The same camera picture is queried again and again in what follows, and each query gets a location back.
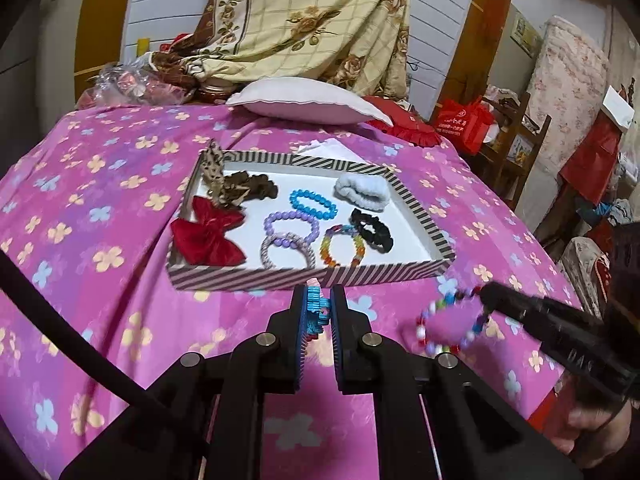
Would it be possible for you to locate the pink floral bedsheet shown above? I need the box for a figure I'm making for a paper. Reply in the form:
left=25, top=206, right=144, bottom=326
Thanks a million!
left=0, top=102, right=586, bottom=480

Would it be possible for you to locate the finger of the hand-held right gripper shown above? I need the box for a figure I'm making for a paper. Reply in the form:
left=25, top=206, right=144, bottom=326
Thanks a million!
left=477, top=281, right=548, bottom=323

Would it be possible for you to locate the multicolour flower bead bracelet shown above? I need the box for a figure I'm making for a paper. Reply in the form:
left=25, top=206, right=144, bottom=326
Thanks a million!
left=302, top=277, right=333, bottom=346

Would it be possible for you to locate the brown scrunchie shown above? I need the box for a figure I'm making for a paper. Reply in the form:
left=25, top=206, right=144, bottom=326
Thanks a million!
left=222, top=170, right=279, bottom=201

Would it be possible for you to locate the black scrunchie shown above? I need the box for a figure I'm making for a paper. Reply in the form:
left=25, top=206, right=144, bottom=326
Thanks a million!
left=349, top=207, right=395, bottom=253

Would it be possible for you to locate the floral upholstered seat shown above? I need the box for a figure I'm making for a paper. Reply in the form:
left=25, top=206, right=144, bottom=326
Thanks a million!
left=557, top=236, right=612, bottom=318

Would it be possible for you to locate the beige floral quilt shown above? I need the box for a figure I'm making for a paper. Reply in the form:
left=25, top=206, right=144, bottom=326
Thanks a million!
left=150, top=0, right=413, bottom=98

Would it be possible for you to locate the brown round container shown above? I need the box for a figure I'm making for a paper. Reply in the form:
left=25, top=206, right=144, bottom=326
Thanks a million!
left=194, top=79, right=238, bottom=105

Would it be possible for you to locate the white paper sheet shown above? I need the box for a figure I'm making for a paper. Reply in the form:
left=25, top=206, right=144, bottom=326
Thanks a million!
left=295, top=137, right=371, bottom=166

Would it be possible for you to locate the red ruffled cushion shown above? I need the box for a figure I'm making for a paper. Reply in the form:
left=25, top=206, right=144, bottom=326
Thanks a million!
left=362, top=95, right=443, bottom=147

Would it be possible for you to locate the person's right hand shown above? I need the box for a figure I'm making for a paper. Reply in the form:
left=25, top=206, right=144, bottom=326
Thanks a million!
left=545, top=395, right=633, bottom=458

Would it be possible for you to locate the clear plastic bag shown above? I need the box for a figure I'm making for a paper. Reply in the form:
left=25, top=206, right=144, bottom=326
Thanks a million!
left=75, top=62, right=198, bottom=110

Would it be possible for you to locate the wooden chair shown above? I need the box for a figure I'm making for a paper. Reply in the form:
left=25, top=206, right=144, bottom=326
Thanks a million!
left=482, top=91, right=553, bottom=211

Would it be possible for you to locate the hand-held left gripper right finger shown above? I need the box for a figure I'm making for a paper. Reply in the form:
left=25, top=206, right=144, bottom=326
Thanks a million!
left=327, top=283, right=583, bottom=480

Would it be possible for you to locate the light blue fluffy scrunchie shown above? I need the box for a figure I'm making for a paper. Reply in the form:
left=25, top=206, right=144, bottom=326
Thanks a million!
left=334, top=174, right=391, bottom=213

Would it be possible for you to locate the bright blue bead bracelet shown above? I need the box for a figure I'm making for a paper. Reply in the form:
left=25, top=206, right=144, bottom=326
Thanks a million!
left=289, top=188, right=337, bottom=221

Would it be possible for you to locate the pink floral upright mattress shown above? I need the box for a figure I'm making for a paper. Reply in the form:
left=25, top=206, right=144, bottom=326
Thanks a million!
left=527, top=15, right=613, bottom=171

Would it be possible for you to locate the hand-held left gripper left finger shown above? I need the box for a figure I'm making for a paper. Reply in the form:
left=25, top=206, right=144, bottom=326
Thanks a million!
left=59, top=283, right=313, bottom=480

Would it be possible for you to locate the black cable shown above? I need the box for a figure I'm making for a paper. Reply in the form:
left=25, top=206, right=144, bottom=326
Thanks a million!
left=0, top=249, right=211, bottom=456

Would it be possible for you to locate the striped cardboard box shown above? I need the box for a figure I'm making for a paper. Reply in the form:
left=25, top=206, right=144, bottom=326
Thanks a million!
left=166, top=150, right=457, bottom=292

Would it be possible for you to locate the framed wall picture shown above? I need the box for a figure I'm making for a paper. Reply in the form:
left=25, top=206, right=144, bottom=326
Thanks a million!
left=510, top=15, right=543, bottom=56

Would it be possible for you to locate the amber rainbow crystal bracelet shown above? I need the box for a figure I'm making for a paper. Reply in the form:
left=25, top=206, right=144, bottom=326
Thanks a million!
left=318, top=224, right=367, bottom=268

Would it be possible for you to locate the red satin hair bow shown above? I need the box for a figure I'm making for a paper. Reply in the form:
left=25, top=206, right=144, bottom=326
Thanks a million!
left=170, top=196, right=247, bottom=267

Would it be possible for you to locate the white pink pillow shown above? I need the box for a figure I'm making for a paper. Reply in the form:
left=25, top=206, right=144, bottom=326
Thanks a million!
left=226, top=77, right=395, bottom=126

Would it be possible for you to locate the red hanging cloth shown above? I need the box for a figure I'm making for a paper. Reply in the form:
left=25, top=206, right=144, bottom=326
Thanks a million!
left=559, top=85, right=626, bottom=201

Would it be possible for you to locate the red shopping bag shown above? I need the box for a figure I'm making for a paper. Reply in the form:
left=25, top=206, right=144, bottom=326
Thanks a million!
left=432, top=96, right=496, bottom=157

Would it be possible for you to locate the leopard print hair bow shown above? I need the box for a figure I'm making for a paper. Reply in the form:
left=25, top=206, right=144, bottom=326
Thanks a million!
left=197, top=140, right=251, bottom=211

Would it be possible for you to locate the multicolour round bead bracelet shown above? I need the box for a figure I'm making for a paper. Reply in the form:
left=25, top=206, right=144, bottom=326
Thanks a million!
left=414, top=285, right=493, bottom=358

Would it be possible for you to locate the white slatted headboard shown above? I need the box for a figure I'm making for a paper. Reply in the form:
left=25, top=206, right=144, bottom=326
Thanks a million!
left=120, top=0, right=483, bottom=111

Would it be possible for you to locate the purple bead bracelet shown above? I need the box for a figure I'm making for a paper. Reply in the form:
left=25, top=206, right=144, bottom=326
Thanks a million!
left=263, top=210, right=321, bottom=251

